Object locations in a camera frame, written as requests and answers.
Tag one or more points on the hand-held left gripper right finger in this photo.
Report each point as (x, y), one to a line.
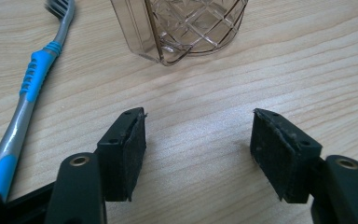
(282, 158)

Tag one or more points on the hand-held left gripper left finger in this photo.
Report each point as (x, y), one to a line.
(121, 161)

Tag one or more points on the blue and grey toothbrush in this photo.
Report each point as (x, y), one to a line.
(36, 73)

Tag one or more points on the clear patterned glass cup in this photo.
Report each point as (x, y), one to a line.
(183, 28)

